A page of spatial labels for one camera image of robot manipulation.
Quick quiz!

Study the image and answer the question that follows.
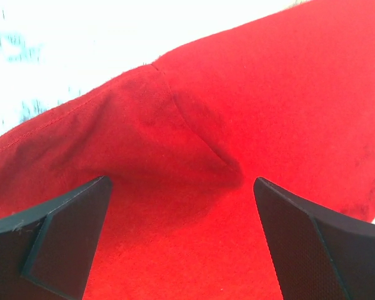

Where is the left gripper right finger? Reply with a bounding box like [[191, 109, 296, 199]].
[[254, 177, 375, 299]]

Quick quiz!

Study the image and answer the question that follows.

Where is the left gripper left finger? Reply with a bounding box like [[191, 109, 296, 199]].
[[0, 176, 112, 299]]

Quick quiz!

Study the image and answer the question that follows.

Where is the red t shirt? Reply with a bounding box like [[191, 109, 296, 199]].
[[0, 1, 375, 299]]

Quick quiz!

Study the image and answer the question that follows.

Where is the floral patterned table mat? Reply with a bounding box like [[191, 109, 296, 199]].
[[0, 1, 296, 136]]

